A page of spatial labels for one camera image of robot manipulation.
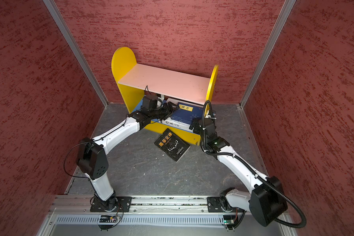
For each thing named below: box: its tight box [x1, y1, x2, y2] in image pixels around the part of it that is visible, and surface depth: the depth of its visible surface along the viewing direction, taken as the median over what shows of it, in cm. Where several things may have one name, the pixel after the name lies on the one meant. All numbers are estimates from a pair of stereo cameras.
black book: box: [153, 127, 191, 163], surface depth 97 cm
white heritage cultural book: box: [161, 117, 195, 133], surface depth 87 cm
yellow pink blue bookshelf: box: [111, 46, 219, 146], surface depth 81 cm
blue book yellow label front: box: [171, 102, 205, 125], surface depth 88 cm
